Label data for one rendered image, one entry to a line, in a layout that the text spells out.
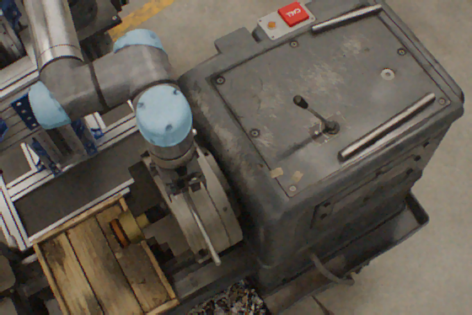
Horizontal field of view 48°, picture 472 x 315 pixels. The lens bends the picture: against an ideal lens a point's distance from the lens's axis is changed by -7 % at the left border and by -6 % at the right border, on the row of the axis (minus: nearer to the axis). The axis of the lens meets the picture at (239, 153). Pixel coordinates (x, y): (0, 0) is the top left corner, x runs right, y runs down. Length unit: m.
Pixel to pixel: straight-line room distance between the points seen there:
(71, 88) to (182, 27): 2.23
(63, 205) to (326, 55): 1.45
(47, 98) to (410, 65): 0.88
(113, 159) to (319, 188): 1.40
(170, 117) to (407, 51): 0.80
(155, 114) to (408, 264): 1.90
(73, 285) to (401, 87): 1.01
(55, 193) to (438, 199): 1.72
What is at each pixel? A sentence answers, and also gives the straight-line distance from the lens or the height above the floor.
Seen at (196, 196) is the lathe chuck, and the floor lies 1.22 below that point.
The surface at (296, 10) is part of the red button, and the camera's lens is 1.44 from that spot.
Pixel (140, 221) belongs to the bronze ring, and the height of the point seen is 1.11.
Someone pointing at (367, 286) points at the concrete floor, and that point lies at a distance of 2.47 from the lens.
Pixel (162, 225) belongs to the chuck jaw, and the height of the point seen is 1.11.
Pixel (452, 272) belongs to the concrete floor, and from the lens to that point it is 2.58.
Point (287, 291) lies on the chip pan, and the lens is 1.87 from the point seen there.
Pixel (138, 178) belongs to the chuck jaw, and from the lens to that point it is 1.33.
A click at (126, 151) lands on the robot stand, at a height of 0.21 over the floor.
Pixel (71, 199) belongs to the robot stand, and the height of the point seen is 0.21.
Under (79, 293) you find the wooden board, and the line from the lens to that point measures 1.60.
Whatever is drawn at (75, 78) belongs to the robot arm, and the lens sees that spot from 0.85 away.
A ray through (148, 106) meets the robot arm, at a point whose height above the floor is 1.71.
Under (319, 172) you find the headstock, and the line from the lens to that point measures 1.23.
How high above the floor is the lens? 2.37
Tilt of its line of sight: 65 degrees down
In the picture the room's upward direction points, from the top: 5 degrees counter-clockwise
